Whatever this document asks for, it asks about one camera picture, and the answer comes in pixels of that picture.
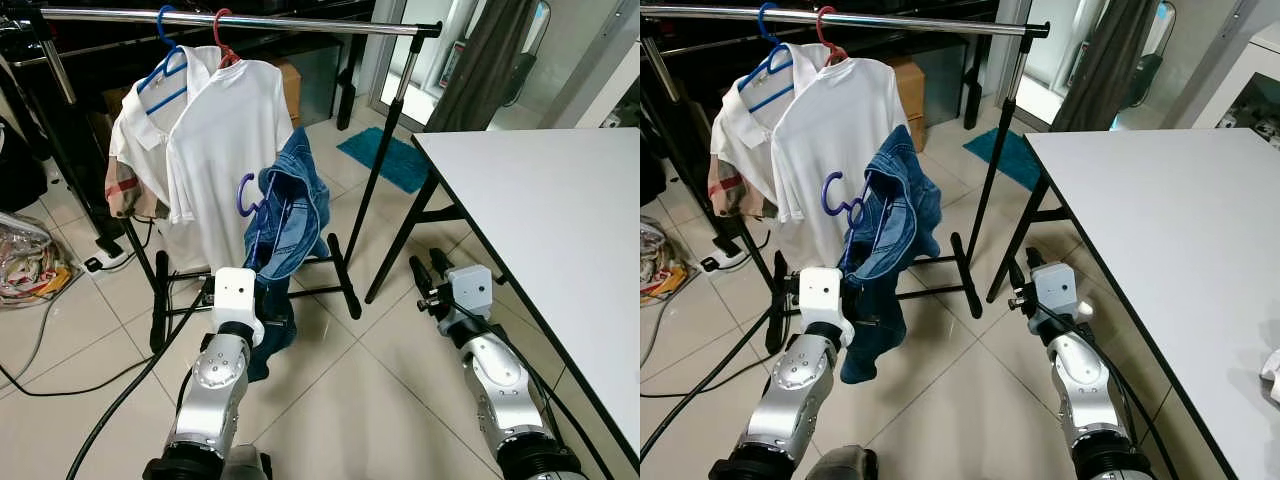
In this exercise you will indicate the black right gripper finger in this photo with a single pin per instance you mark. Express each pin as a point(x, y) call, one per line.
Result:
point(1036, 260)
point(1016, 272)
point(419, 272)
point(441, 262)

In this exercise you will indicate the blue denim shorts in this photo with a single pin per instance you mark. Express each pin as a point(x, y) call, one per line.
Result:
point(290, 215)
point(895, 215)

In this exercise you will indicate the purple plastic hanger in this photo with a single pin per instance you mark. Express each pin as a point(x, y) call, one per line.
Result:
point(241, 198)
point(828, 198)

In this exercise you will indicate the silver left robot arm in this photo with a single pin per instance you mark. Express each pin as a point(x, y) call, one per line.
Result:
point(795, 390)
point(215, 390)

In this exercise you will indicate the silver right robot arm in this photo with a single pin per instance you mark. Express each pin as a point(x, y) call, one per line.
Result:
point(500, 380)
point(1085, 385)

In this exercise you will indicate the blue plastic hanger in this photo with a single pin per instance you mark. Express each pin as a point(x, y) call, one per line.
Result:
point(765, 72)
point(160, 75)

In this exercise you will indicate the pink plastic hanger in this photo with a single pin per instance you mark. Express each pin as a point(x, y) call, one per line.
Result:
point(216, 32)
point(820, 28)

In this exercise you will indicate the teal floor mat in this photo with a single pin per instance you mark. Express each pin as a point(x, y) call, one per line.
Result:
point(1005, 158)
point(385, 160)

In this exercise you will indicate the white table with black legs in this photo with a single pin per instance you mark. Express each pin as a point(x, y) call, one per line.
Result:
point(550, 220)
point(1170, 230)

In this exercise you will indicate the white power strip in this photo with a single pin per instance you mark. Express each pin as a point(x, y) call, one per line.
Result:
point(108, 261)
point(722, 260)

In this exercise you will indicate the plain white shirt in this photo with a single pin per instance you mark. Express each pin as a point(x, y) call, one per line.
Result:
point(830, 145)
point(220, 150)

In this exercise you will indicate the cardboard box with print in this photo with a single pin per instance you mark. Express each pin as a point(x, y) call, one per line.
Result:
point(916, 135)

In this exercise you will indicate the white polo shirt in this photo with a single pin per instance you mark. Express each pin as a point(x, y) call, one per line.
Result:
point(740, 140)
point(135, 140)

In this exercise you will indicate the dark grey curtain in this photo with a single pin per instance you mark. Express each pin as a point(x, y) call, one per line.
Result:
point(485, 65)
point(1105, 65)

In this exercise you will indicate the clear plastic bag of clothes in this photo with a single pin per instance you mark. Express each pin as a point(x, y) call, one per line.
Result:
point(660, 265)
point(30, 260)

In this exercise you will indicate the black bag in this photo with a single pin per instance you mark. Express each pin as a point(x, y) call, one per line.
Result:
point(20, 170)
point(650, 170)

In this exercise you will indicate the chrome and black clothes rack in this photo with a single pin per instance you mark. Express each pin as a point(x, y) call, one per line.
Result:
point(250, 20)
point(900, 18)

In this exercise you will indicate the black desk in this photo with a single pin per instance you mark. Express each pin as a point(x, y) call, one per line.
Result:
point(700, 50)
point(100, 50)

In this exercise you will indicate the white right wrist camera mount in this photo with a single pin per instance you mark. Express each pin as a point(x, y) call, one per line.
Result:
point(1057, 287)
point(472, 288)

